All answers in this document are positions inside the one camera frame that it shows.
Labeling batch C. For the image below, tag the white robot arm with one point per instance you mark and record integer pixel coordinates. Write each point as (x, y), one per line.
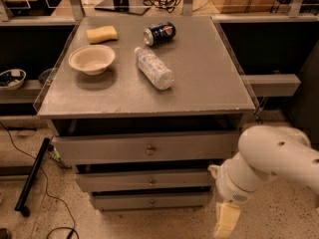
(264, 154)

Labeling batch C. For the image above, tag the grey top drawer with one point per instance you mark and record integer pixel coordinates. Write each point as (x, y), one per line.
(125, 148)

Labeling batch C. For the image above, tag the black bar on floor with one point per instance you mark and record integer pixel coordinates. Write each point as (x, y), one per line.
(21, 203)

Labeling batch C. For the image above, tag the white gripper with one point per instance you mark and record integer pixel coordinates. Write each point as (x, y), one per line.
(228, 187)

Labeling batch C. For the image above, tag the beige paper bowl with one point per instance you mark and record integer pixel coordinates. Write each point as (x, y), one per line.
(92, 59)

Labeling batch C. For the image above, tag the grey middle drawer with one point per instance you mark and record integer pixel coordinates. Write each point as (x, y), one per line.
(139, 180)

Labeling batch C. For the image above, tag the blue pepsi can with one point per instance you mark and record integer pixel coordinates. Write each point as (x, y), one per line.
(160, 33)

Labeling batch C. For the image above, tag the grey drawer cabinet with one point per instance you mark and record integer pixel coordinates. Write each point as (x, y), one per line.
(207, 94)

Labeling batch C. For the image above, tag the grey metal beam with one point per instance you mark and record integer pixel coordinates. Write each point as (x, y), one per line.
(277, 85)

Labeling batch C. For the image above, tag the yellow sponge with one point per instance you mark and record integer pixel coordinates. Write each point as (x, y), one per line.
(102, 34)

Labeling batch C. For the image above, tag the grey bottom drawer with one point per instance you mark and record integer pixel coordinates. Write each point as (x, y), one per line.
(149, 201)

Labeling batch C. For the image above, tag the black monitor stand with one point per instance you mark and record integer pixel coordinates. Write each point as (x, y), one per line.
(134, 7)

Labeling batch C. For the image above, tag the white bowl with items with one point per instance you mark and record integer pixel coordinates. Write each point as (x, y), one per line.
(12, 79)

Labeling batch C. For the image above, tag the grey drawer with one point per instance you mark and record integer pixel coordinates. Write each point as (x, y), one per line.
(149, 201)
(125, 148)
(139, 180)

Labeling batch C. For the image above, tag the clear plastic water bottle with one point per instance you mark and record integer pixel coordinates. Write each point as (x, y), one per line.
(158, 73)

